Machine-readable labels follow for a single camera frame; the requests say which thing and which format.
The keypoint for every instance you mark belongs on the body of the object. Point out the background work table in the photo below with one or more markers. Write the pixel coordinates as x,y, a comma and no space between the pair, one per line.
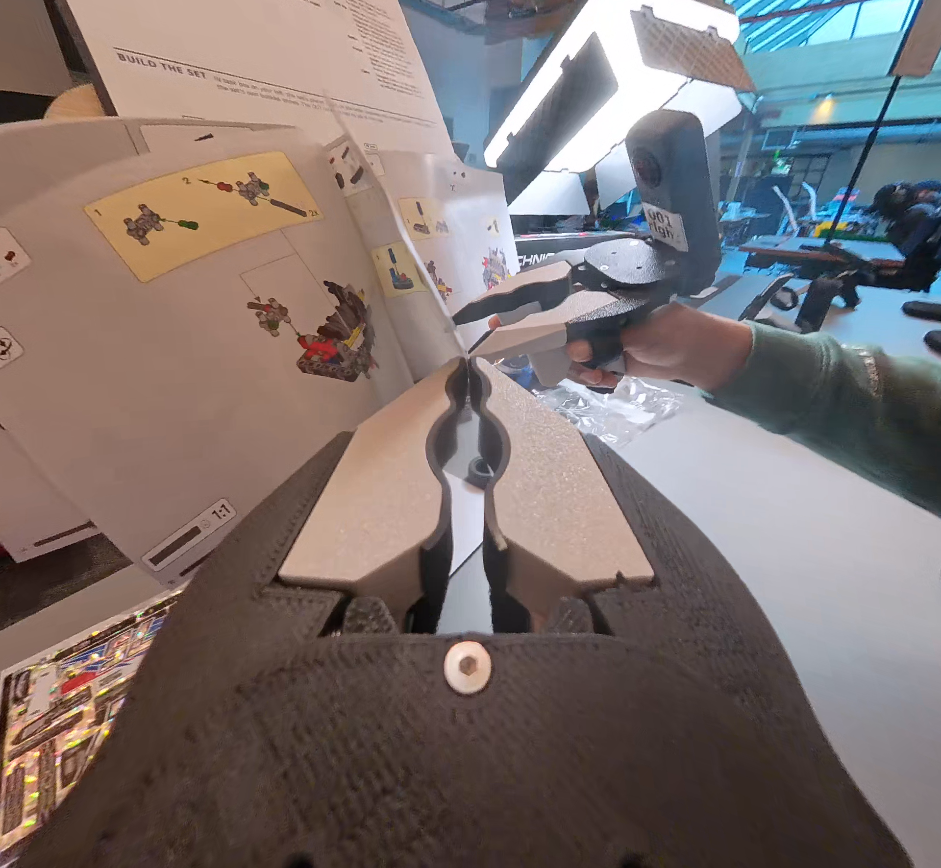
816,251

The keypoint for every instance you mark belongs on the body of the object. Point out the white task instruction sheet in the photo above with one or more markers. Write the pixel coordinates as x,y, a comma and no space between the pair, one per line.
279,23

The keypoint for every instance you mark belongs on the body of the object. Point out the person's right hand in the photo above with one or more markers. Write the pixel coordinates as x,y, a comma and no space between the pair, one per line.
684,346

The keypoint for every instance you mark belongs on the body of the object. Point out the person's right forearm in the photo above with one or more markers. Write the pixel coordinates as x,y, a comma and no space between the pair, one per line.
838,398

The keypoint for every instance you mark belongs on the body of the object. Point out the black lego tire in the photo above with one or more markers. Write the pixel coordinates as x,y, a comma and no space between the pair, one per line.
479,473

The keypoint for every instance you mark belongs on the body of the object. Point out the white studio light panel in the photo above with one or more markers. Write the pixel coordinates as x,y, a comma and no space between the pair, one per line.
588,104

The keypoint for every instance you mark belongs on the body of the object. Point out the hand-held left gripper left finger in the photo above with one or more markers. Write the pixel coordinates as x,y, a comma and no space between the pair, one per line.
367,508

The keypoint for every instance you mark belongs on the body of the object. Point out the lego instruction booklet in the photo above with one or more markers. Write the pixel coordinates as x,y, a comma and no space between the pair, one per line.
184,383

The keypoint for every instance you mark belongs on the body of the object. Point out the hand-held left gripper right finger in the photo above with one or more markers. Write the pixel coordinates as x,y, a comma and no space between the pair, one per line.
566,508

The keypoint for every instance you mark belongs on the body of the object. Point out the clear plastic bag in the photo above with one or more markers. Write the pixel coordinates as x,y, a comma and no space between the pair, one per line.
625,409

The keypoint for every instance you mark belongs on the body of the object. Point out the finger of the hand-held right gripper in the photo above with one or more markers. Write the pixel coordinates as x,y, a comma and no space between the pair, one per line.
540,328
522,291

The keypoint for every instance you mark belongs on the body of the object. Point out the holographic sticker sheet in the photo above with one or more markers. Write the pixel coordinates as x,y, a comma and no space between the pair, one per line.
66,706

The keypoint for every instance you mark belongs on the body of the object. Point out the black lego set box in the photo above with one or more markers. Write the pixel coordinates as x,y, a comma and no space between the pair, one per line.
544,251

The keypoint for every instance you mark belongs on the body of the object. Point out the black stand pole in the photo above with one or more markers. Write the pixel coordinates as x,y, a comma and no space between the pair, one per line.
867,162

